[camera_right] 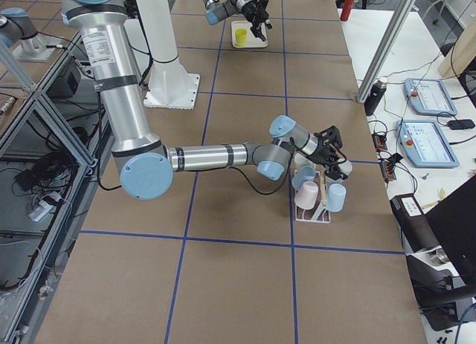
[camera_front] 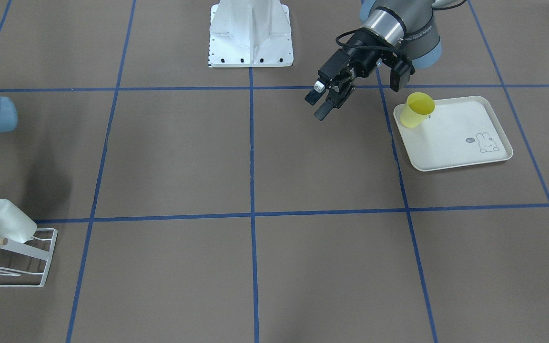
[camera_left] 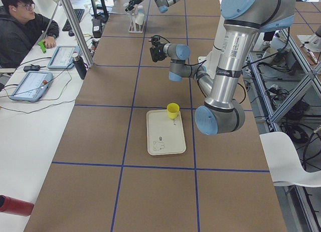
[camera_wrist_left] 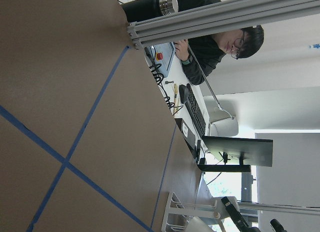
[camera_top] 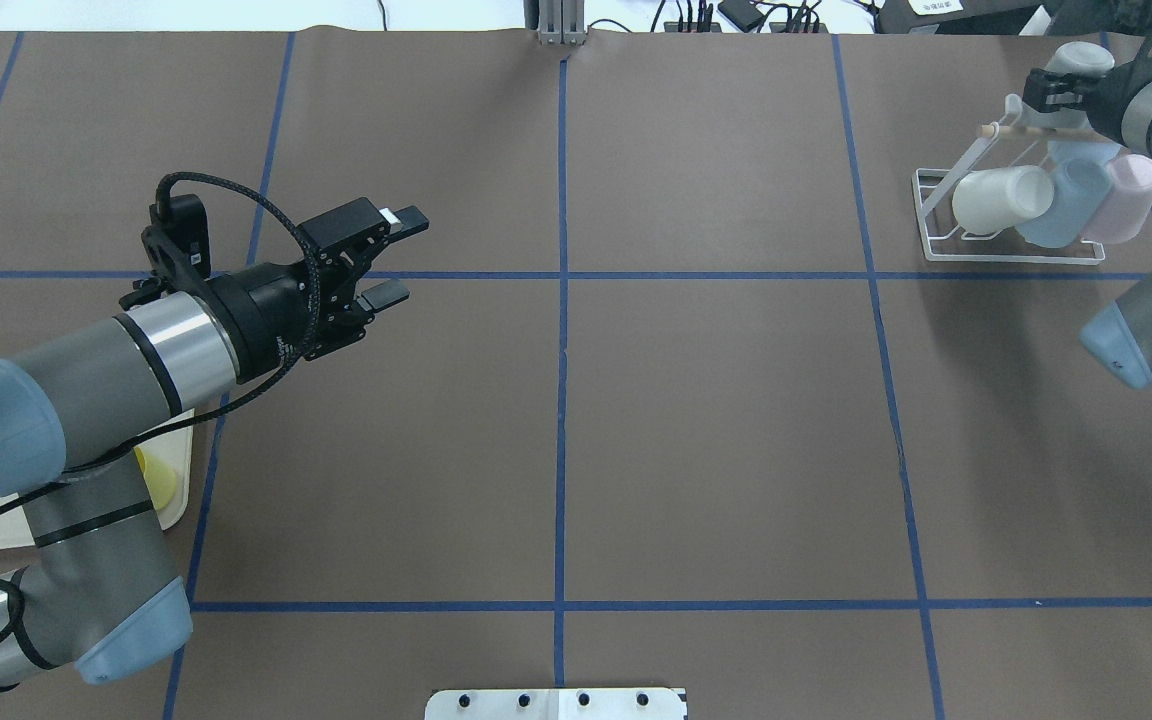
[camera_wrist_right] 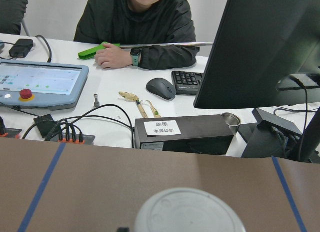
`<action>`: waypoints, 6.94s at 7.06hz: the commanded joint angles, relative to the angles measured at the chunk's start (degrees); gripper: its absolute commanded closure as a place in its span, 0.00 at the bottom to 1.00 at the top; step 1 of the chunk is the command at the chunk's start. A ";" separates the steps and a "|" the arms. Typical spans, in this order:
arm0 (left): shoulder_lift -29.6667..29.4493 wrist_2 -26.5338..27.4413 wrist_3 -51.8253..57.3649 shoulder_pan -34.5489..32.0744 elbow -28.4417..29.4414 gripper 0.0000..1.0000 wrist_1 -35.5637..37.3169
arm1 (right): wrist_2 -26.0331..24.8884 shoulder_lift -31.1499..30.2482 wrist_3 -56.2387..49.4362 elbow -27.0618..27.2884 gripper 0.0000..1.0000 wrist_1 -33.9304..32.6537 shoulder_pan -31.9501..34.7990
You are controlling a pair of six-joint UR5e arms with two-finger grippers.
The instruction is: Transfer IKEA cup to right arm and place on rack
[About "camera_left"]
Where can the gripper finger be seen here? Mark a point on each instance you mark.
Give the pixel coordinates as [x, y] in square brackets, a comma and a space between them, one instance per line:
[129, 8]

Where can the light blue cup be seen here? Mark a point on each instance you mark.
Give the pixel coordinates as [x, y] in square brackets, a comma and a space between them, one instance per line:
[140, 18]

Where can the yellow cup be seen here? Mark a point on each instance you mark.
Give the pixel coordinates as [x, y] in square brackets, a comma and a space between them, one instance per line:
[173, 110]

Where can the grey cup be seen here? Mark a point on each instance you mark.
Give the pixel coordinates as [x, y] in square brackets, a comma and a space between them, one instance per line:
[131, 15]

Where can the cream cup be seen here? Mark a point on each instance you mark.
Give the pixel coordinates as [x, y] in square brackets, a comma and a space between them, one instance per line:
[140, 9]

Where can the white cup rack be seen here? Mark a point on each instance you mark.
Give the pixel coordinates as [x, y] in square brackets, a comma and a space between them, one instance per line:
[134, 28]

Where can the black monitor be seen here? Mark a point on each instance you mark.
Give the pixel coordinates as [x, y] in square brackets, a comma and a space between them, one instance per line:
[100, 13]

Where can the black label box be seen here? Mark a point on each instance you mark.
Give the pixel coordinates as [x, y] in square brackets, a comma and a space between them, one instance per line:
[96, 28]

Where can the black computer mouse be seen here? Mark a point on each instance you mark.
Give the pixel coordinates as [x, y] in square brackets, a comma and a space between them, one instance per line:
[71, 33]

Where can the black thermos bottle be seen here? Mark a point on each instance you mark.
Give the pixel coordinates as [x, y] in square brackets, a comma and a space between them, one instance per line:
[79, 65]

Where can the far teach pendant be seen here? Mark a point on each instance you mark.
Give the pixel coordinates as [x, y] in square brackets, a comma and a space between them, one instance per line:
[62, 57]

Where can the teach pendant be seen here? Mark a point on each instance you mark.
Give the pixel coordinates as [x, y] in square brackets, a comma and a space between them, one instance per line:
[62, 57]
[33, 86]

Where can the seated person in black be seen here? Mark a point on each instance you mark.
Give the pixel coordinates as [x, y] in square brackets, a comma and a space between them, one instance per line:
[21, 28]

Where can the near teach pendant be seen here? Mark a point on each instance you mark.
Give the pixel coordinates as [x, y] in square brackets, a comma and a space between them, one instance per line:
[33, 86]

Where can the cream plastic tray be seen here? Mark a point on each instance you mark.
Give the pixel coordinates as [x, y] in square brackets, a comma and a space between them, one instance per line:
[164, 135]

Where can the white chair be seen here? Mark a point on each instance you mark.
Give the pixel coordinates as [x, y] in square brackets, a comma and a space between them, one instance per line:
[284, 163]

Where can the red water bottle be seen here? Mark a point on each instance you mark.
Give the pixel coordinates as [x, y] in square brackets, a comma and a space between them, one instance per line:
[15, 206]

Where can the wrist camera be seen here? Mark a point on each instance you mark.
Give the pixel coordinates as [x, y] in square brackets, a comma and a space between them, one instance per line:
[157, 49]

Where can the aluminium frame post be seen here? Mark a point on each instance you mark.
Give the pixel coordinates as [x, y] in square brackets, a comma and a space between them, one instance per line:
[77, 31]

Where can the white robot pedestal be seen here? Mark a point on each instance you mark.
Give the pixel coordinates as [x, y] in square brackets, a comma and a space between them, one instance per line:
[211, 59]

